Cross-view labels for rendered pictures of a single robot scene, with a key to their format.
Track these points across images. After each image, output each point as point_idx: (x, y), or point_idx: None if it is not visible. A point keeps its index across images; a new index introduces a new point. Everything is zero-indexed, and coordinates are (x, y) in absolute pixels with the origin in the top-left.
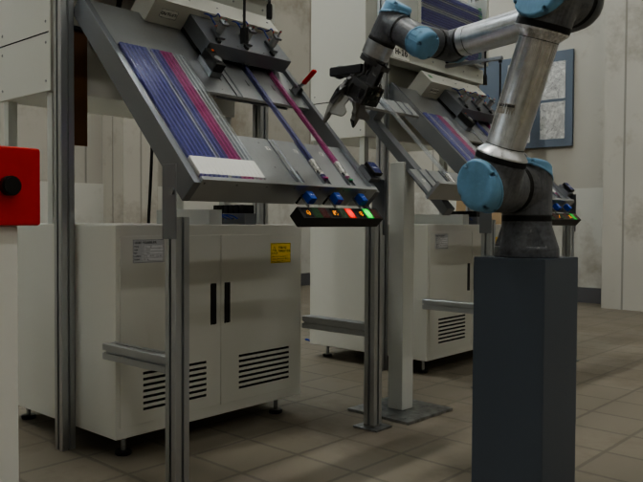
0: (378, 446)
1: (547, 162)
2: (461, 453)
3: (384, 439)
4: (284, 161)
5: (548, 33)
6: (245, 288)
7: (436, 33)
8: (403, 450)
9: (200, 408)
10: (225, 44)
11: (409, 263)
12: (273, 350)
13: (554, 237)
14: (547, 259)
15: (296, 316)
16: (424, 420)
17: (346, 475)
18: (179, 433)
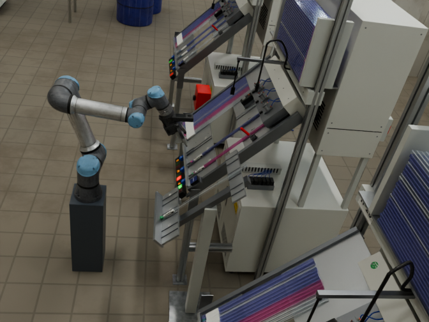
0: (159, 262)
1: (77, 161)
2: (125, 274)
3: (163, 269)
4: (200, 145)
5: None
6: (229, 201)
7: (129, 103)
8: (147, 263)
9: (218, 220)
10: (253, 95)
11: (195, 252)
12: (226, 238)
13: (75, 188)
14: (74, 184)
15: (231, 239)
16: (168, 303)
17: (146, 234)
18: (174, 184)
